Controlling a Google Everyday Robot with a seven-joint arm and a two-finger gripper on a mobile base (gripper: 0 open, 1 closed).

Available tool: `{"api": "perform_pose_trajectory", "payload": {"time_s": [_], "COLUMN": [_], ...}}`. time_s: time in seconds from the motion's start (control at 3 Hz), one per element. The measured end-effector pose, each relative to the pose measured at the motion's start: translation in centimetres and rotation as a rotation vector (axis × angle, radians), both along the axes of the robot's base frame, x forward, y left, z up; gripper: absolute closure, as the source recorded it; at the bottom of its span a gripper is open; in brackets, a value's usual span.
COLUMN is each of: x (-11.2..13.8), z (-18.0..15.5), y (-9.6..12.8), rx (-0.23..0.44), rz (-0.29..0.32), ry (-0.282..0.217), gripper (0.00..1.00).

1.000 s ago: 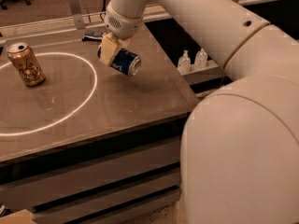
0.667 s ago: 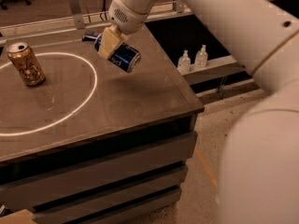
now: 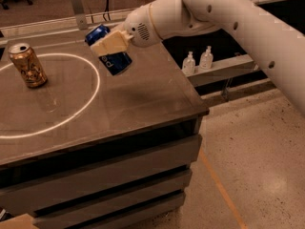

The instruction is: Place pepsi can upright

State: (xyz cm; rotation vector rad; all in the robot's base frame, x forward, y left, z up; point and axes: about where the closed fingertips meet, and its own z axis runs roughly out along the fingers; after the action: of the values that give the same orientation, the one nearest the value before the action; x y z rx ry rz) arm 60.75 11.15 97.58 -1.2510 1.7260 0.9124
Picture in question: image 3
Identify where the blue pepsi can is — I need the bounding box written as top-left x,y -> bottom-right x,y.
85,25 -> 132,75

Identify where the metal railing frame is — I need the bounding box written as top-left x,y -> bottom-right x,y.
0,0 -> 286,36

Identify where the right clear sanitizer bottle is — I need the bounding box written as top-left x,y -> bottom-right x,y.
199,46 -> 214,70

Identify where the gold soda can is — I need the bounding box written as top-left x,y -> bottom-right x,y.
9,43 -> 48,88

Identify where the clear sanitizer bottle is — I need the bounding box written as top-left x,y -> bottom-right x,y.
199,46 -> 214,70
182,52 -> 195,75

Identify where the black hanging cable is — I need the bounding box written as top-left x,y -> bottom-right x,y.
101,0 -> 112,22

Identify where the grey metal shelf ledge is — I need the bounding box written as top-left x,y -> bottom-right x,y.
188,54 -> 259,87

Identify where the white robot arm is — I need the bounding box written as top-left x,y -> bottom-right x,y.
91,0 -> 305,115

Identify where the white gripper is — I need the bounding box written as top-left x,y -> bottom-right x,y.
91,4 -> 162,56

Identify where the left clear sanitizer bottle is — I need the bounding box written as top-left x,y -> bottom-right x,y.
182,52 -> 195,75

